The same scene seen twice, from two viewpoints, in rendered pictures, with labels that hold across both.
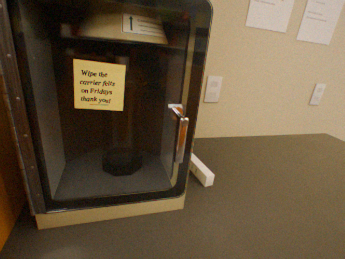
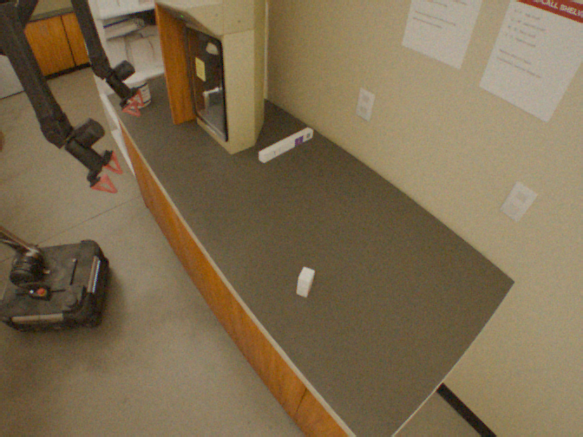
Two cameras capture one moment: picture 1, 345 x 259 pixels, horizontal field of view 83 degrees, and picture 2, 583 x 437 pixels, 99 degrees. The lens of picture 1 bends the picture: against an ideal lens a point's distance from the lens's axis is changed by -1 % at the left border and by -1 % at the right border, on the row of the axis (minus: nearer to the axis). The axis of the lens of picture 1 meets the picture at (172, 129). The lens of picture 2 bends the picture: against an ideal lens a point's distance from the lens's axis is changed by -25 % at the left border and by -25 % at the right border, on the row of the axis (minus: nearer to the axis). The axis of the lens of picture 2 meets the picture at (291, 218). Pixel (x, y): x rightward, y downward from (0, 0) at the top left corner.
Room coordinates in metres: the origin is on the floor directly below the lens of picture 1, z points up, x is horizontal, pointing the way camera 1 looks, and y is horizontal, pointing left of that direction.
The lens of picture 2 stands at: (0.23, -1.07, 1.67)
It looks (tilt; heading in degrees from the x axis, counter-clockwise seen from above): 47 degrees down; 67
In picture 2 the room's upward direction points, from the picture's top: 5 degrees clockwise
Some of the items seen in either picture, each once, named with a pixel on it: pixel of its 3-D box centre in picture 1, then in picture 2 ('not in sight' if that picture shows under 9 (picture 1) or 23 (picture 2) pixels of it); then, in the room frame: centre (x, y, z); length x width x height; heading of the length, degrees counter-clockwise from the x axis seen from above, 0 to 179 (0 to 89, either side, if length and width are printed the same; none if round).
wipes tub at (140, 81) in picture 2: not in sight; (136, 90); (0.00, 0.59, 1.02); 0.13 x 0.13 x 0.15
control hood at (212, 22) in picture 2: not in sight; (186, 15); (0.28, 0.08, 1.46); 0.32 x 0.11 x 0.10; 109
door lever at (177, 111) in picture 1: (178, 135); (211, 101); (0.33, -0.01, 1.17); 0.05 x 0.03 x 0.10; 18
